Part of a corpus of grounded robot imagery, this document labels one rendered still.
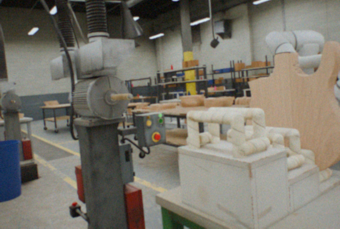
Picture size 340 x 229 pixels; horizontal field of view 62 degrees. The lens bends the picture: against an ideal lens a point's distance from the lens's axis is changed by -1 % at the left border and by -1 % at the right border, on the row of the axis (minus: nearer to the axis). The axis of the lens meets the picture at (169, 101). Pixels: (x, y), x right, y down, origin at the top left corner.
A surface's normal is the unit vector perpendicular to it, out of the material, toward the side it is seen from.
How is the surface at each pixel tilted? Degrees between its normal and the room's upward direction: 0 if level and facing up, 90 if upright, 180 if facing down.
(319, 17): 90
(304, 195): 90
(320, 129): 90
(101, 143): 90
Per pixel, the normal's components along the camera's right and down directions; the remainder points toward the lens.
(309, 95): -0.80, 0.11
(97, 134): 0.60, 0.00
